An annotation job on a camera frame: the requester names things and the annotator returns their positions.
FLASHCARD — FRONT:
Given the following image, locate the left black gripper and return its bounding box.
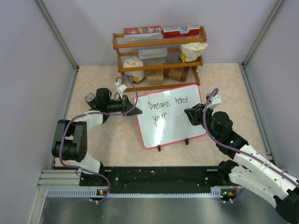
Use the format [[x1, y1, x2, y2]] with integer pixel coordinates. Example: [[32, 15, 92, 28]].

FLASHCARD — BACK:
[[106, 95, 142, 117]]

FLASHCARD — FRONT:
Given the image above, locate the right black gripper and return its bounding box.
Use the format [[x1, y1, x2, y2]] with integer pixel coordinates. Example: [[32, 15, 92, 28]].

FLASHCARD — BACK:
[[185, 103, 221, 140]]

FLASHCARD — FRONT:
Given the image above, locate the pink framed whiteboard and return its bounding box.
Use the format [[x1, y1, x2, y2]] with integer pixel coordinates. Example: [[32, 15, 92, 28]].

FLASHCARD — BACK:
[[133, 84, 206, 149]]

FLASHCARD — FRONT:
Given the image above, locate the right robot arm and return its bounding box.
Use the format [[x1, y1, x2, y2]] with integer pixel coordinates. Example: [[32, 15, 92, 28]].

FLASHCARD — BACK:
[[184, 104, 299, 224]]

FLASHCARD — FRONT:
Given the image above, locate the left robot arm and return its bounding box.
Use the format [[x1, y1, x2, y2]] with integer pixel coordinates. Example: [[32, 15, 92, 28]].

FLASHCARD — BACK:
[[51, 88, 142, 185]]

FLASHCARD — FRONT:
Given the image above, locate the white paper bag left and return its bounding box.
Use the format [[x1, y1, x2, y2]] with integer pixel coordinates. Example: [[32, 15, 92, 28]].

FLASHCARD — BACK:
[[122, 56, 145, 84]]

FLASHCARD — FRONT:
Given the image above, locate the white paper bag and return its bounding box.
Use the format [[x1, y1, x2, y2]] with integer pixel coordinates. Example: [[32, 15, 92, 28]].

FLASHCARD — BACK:
[[122, 56, 145, 84], [178, 42, 208, 63]]

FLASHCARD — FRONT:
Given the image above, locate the brown cleaning pad pack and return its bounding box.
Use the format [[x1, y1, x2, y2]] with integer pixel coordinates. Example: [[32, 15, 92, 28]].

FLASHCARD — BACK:
[[167, 67, 190, 82]]

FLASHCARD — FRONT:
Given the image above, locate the black yellow can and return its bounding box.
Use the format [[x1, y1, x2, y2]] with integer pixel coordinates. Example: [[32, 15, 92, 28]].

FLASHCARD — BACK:
[[85, 93, 95, 104]]

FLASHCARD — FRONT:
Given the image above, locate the wooden three tier shelf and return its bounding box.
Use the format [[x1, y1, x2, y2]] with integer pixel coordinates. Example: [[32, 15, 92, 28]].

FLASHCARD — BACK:
[[112, 26, 207, 91]]

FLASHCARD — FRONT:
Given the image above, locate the white paper bag right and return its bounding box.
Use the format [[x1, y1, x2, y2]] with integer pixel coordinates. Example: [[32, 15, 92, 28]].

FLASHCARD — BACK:
[[178, 42, 208, 63]]

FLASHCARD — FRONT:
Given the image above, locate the silver foil box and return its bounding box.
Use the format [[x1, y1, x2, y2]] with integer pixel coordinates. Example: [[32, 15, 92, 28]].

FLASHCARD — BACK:
[[138, 48, 168, 60]]

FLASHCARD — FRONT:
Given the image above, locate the red white box right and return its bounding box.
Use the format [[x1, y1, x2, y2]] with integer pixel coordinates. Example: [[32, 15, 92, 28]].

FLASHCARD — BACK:
[[163, 25, 200, 39]]

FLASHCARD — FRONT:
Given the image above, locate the red toothpaste box left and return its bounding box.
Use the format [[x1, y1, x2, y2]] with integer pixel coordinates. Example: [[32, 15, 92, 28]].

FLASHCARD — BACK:
[[123, 26, 162, 35]]

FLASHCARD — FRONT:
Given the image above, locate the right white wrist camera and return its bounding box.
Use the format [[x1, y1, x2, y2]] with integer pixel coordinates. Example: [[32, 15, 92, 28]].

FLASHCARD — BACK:
[[206, 94, 221, 110]]

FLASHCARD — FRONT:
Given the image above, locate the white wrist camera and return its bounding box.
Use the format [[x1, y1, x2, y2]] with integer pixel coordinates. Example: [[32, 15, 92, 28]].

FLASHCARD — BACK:
[[115, 82, 127, 94], [206, 94, 221, 110]]

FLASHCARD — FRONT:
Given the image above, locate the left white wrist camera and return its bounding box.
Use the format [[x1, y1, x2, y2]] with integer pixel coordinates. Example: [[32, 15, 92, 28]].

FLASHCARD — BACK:
[[115, 82, 127, 94]]

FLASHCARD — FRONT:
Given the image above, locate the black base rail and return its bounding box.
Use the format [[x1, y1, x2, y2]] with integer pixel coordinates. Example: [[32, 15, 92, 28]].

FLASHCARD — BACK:
[[79, 166, 242, 196]]

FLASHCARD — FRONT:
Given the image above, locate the grey slotted cable duct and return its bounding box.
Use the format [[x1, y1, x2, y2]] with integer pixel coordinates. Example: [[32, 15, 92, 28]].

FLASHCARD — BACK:
[[47, 188, 237, 199]]

